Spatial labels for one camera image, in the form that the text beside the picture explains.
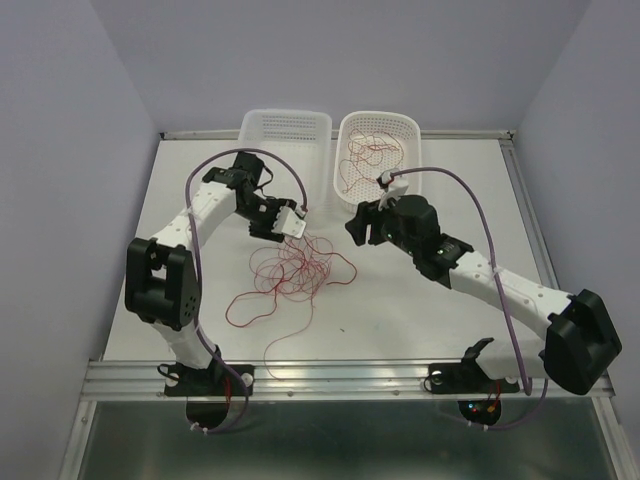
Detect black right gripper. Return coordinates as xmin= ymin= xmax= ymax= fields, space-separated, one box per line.
xmin=344 ymin=190 xmax=419 ymax=258

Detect red wire bundle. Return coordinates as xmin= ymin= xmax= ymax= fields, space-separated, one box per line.
xmin=224 ymin=233 xmax=359 ymax=384

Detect long red wire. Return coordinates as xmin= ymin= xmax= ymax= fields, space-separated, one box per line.
xmin=332 ymin=127 xmax=407 ymax=194

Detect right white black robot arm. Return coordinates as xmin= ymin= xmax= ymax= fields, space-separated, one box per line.
xmin=345 ymin=195 xmax=622 ymax=395

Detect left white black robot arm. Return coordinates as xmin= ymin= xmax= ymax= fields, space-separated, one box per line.
xmin=124 ymin=148 xmax=308 ymax=397

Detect white perforated plastic basket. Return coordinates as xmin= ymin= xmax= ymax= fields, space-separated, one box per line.
xmin=333 ymin=111 xmax=422 ymax=213

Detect translucent white perforated basket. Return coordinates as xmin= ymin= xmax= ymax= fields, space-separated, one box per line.
xmin=238 ymin=109 xmax=332 ymax=209

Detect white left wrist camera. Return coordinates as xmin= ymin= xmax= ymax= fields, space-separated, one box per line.
xmin=272 ymin=206 xmax=307 ymax=239

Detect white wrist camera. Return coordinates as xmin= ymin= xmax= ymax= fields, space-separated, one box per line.
xmin=272 ymin=206 xmax=307 ymax=239
xmin=377 ymin=169 xmax=409 ymax=211

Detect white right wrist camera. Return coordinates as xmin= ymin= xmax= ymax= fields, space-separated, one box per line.
xmin=377 ymin=169 xmax=409 ymax=211

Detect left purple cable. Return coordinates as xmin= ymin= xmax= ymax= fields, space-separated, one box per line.
xmin=184 ymin=147 xmax=310 ymax=435

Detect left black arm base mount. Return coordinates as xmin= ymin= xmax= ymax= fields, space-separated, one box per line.
xmin=156 ymin=363 xmax=244 ymax=397

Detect aluminium right side rail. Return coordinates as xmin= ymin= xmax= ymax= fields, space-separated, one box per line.
xmin=499 ymin=134 xmax=586 ymax=356

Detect aluminium rail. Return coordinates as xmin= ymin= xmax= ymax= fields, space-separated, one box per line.
xmin=82 ymin=355 xmax=616 ymax=401
xmin=499 ymin=134 xmax=586 ymax=356

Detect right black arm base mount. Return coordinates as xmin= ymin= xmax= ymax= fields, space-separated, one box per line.
xmin=422 ymin=337 xmax=520 ymax=395

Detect aluminium front rail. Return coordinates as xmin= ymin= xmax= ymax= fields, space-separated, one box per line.
xmin=82 ymin=355 xmax=616 ymax=401

